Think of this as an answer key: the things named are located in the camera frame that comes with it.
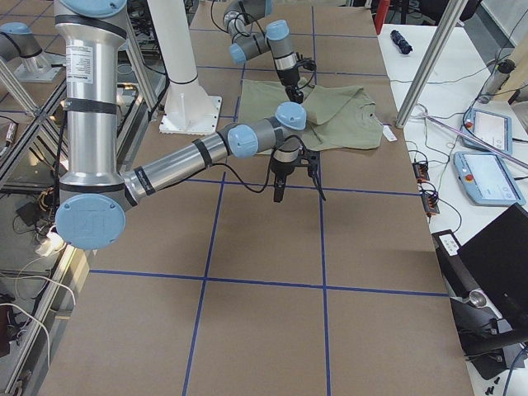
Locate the dark water bottle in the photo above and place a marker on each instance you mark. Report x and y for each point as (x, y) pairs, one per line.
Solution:
(499, 76)

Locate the black stand device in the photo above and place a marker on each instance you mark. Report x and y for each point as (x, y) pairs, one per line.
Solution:
(483, 333)

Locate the aluminium frame post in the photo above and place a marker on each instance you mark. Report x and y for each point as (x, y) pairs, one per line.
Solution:
(438, 42)

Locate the white shirt price tag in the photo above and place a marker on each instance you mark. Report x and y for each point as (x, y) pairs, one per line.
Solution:
(388, 134)

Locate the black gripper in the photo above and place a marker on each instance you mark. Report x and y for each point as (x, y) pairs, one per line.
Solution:
(289, 77)
(280, 168)

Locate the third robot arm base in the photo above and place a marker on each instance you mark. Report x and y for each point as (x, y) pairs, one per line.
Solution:
(37, 66)

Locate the near blue teach pendant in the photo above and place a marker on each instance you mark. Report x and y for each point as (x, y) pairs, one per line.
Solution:
(486, 179)

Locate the blue teach pendant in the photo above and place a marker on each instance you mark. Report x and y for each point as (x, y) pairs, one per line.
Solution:
(492, 128)
(486, 179)

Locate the folded dark blue umbrella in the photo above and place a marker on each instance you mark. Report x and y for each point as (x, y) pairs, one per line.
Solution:
(400, 42)

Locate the red cylinder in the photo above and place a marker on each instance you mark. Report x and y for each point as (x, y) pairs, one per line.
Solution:
(381, 14)

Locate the far blue teach pendant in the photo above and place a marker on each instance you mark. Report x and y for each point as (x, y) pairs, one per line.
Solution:
(492, 128)

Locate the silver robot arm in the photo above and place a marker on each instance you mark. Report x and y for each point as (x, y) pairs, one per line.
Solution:
(97, 189)
(275, 39)

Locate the green long-sleeve shirt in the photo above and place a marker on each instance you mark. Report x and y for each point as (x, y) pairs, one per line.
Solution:
(337, 117)

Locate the black laptop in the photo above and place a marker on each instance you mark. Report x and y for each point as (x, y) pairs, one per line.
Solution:
(496, 258)

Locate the white central pillar base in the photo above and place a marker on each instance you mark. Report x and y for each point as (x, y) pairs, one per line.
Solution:
(188, 108)

